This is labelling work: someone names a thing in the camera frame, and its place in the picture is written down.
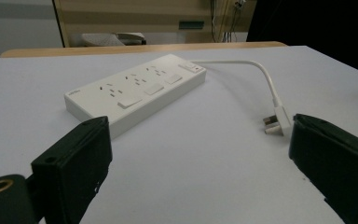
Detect white chair seat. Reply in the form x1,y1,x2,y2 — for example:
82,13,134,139
81,32,147,48

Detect wooden cabinet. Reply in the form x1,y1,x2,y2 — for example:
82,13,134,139
52,0,258,49

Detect white power cable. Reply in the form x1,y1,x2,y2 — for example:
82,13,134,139
189,59,283,108

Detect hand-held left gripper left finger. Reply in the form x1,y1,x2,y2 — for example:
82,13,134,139
30,115,114,224

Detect white power strip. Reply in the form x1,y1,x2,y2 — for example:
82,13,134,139
63,53,208,140

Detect white power plug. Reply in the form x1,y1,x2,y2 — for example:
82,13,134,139
262,105,293,137

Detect hanging cables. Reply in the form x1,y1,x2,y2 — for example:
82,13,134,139
210,0,247,43

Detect wooden table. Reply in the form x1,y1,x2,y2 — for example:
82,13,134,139
0,40,289,59

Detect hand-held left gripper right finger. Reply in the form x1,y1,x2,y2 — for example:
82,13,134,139
288,113,358,224

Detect green label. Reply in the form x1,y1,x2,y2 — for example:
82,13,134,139
178,20,206,31

